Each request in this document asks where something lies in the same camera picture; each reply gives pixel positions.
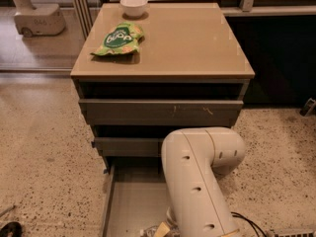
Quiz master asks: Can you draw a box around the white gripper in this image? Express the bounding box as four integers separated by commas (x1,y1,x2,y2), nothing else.
154,207,181,237

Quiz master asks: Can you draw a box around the clear plastic bottle white label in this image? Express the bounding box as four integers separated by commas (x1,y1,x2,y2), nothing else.
139,226,158,237

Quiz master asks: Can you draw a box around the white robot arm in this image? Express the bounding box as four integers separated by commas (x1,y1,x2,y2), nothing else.
161,127,245,237

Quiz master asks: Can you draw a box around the bottom grey open drawer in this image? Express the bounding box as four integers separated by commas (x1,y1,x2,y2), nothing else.
100,161,186,237

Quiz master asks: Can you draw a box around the middle grey drawer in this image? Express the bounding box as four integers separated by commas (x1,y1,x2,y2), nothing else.
92,137,163,157

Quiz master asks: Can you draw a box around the top grey drawer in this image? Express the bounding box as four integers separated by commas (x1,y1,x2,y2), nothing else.
79,99,243,127

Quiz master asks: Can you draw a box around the grey drawer cabinet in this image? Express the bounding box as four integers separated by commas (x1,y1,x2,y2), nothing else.
71,3,255,167

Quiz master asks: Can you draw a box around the metal floor vent grille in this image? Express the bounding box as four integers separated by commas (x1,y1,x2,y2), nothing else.
267,229,316,237

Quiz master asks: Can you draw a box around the black shoe-like object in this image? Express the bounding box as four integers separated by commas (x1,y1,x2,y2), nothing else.
0,221,23,237

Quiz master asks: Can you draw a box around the grey rod on floor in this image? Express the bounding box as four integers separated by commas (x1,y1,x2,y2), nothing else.
0,204,16,217

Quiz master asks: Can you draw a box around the small dark floor object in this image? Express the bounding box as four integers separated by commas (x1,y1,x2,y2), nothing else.
299,98,316,117

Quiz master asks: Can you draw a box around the green snack bag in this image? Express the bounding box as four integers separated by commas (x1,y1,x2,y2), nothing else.
92,22,144,56

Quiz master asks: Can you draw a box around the white ceramic bowl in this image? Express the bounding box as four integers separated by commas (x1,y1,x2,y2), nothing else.
119,0,148,18

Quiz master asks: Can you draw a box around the black cable on floor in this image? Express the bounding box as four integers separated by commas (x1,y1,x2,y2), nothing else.
230,211,268,237

